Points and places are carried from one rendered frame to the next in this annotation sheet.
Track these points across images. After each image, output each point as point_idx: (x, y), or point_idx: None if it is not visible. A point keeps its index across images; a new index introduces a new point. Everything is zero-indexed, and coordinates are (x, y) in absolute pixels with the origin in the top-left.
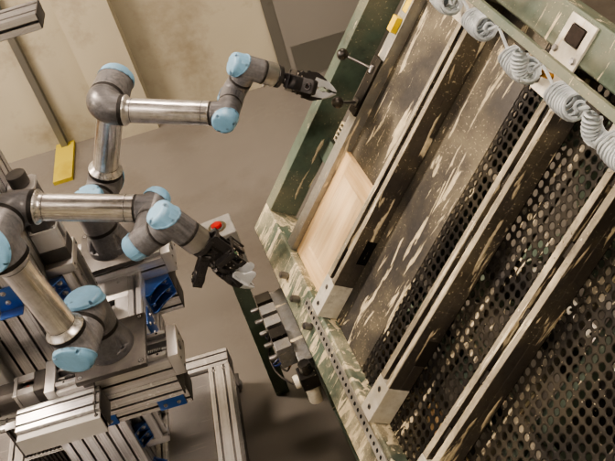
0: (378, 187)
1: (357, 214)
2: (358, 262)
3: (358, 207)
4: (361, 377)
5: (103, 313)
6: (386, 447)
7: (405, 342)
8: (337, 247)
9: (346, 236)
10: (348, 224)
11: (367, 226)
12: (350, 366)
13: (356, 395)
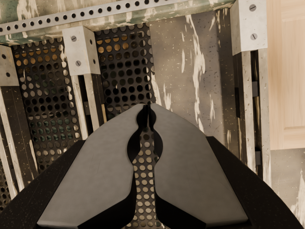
0: (262, 178)
1: (293, 113)
2: (238, 89)
3: (299, 119)
4: (135, 22)
5: None
6: (39, 34)
7: (91, 120)
8: (299, 61)
9: (292, 82)
10: (301, 93)
11: (244, 138)
12: (149, 17)
13: (108, 16)
